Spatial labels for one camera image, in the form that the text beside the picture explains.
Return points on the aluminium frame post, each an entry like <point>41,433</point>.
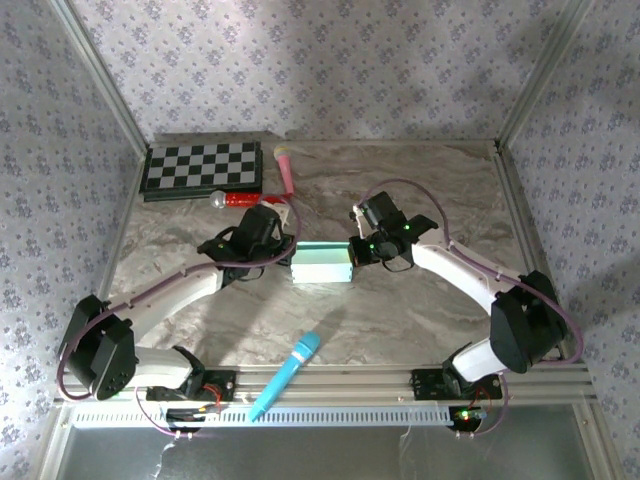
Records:
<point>541,75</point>
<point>106,75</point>

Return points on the black white chessboard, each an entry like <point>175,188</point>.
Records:
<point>200,170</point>

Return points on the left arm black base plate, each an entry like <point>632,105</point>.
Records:
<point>222,387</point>

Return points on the light blue paper box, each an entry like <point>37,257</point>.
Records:
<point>322,270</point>

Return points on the pink toy microphone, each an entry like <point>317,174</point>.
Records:
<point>286,172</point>

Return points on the red toy microphone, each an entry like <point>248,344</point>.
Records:
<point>240,200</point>

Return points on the blue toy microphone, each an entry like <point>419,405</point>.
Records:
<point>290,372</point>

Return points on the aluminium side rail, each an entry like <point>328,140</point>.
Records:
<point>512,190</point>

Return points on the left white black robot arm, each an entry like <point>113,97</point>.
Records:
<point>160,365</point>

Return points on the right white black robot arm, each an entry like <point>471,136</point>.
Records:
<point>520,330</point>

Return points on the small circuit board with LED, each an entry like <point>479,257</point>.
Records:
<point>467,415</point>

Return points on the aluminium frame rail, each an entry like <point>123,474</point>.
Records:
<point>350,382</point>

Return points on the grey metal sheet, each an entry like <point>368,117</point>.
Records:
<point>320,455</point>

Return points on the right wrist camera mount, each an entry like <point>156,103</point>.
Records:
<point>359,220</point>

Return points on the black power connector box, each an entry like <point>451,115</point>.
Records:
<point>185,415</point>

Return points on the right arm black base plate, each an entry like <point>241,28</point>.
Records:
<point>425,385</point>

